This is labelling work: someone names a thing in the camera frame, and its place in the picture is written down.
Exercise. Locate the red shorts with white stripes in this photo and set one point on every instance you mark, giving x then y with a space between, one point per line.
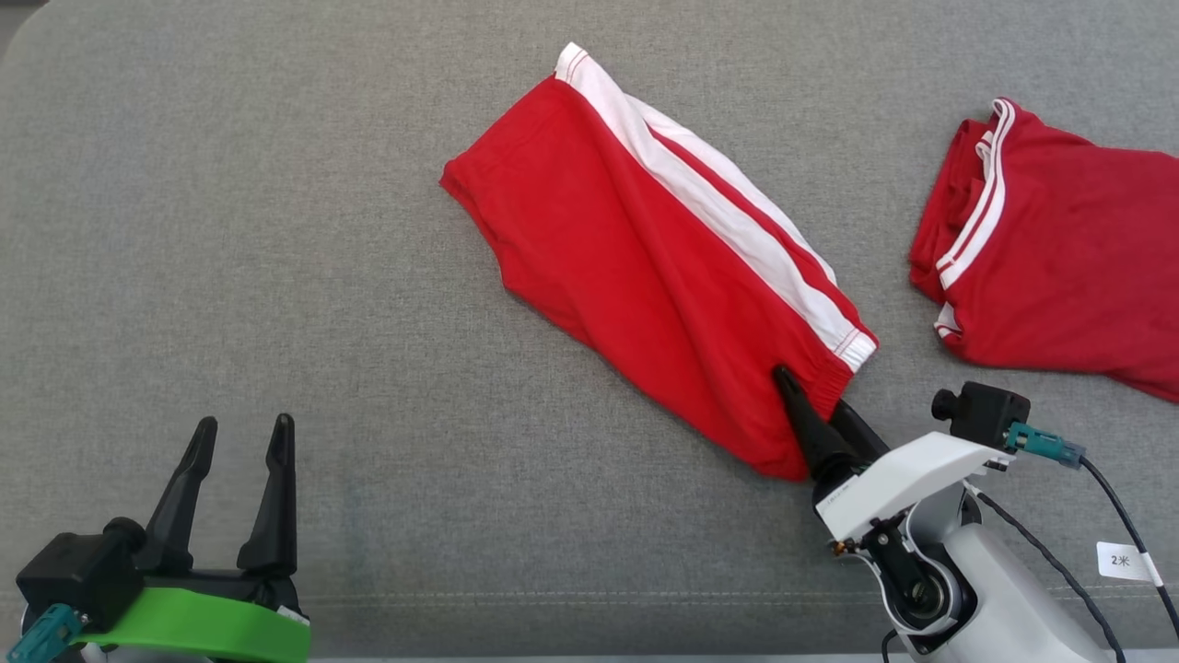
626 276

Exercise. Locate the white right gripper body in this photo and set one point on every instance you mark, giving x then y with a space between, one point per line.
912 479

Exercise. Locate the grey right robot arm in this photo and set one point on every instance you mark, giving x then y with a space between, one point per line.
1004 608

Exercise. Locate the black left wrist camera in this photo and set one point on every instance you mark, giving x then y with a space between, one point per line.
74 575

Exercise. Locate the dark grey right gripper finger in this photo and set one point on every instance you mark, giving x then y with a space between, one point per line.
861 433
815 433

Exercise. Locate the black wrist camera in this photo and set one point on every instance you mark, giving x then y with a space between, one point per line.
990 414
74 575

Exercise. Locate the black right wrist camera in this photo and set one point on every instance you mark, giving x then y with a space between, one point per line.
990 414

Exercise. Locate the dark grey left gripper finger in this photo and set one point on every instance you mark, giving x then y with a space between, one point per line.
274 506
180 506

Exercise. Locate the grey fabric sofa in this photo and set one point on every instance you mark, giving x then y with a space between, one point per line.
276 276

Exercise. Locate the red Bulls 23 jersey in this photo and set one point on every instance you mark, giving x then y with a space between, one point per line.
1078 258

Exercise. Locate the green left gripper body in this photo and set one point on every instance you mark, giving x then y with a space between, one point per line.
212 626

